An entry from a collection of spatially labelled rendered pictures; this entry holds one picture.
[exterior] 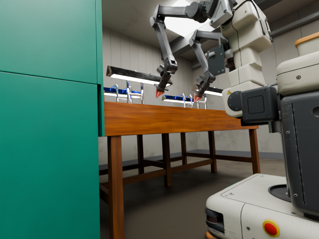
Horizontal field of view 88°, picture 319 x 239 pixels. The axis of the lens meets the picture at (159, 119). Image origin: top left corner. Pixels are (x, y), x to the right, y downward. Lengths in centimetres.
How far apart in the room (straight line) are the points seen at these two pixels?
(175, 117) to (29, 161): 83
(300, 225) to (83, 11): 123
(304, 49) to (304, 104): 28
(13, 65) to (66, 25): 29
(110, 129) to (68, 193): 34
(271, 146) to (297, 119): 315
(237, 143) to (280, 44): 207
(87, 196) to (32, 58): 63
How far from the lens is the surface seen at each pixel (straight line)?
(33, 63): 88
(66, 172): 84
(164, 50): 122
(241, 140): 402
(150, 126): 104
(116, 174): 96
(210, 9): 98
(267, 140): 385
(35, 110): 83
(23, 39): 92
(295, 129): 71
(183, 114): 124
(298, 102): 71
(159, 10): 136
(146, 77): 147
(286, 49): 400
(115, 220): 103
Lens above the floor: 58
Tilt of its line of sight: 5 degrees up
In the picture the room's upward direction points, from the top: 3 degrees counter-clockwise
